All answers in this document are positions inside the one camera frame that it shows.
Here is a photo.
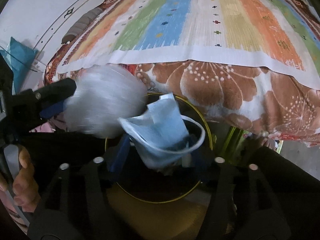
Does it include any clear plastic bag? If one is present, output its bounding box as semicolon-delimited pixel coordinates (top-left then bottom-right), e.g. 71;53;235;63
61;64;148;139

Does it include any dark bucket with yellow rim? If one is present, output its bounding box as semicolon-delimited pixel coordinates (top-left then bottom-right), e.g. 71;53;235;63
104;92;213;203

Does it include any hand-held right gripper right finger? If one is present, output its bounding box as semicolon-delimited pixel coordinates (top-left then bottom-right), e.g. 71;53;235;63
192;152;286;221

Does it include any person's foot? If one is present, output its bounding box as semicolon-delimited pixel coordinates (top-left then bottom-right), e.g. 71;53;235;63
246;133;271;153

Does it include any green patterned cloth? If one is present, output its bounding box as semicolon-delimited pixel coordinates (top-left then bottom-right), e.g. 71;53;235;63
219;126;248;157

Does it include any striped colourful mat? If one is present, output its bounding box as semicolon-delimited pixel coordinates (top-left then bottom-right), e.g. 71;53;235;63
57;0;320;90

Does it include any person's left hand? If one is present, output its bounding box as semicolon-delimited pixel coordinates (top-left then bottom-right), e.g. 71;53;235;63
0;145;42;213

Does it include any floral brown red blanket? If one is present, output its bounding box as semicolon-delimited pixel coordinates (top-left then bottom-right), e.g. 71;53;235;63
44;0;320;148

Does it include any white metal headboard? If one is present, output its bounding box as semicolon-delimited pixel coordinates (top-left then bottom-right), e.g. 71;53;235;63
32;0;114;64

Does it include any teal cloth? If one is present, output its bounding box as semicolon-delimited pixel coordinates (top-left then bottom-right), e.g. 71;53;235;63
0;36;38;93

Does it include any blue face mask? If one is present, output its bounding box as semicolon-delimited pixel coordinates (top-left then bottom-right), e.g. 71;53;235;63
117;92;206;171

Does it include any person's right leg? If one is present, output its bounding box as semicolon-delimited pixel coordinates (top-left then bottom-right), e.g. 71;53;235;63
234;144;320;240

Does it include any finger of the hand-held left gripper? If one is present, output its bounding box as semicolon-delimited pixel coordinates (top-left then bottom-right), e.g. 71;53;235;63
15;101;67;132
14;78;77;107

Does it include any grey brown rolled pillow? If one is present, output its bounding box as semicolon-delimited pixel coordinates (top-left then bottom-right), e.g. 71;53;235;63
61;7;103;43

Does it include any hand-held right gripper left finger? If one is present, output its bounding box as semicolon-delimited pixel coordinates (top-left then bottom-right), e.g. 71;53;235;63
29;134;131;221

